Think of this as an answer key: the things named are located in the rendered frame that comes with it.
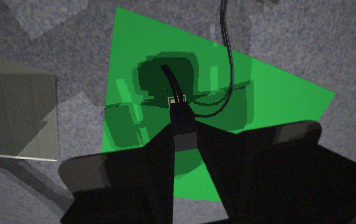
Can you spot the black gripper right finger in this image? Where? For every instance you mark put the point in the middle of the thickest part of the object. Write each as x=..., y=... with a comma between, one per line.
x=229, y=157

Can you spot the black cable with connector plug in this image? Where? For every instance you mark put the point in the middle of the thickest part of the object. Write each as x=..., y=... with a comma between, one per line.
x=182, y=116

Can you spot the green circuit board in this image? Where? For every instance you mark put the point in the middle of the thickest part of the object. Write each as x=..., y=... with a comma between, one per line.
x=139, y=94

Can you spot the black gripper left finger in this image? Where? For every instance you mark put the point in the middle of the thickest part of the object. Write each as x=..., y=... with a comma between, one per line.
x=150, y=166

